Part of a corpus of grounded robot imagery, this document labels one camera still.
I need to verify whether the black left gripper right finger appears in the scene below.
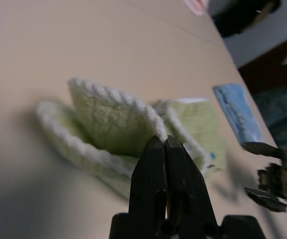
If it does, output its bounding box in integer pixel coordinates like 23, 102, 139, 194
164, 135, 220, 225

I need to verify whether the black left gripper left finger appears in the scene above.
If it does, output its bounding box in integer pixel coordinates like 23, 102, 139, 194
127, 134, 168, 223

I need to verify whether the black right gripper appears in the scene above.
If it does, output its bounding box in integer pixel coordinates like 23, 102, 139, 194
241, 140, 287, 213

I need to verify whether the green towel with swan print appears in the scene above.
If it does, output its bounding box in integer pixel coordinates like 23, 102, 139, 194
34, 76, 228, 200

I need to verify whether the folded blue towel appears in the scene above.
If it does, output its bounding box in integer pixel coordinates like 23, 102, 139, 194
212, 83, 265, 144

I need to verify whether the pink towel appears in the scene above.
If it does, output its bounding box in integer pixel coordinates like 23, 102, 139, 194
182, 0, 210, 17

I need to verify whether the seated person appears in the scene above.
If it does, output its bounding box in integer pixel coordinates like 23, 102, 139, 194
252, 34, 287, 148

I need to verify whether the black cabinet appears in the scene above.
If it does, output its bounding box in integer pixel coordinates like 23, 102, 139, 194
211, 0, 283, 38

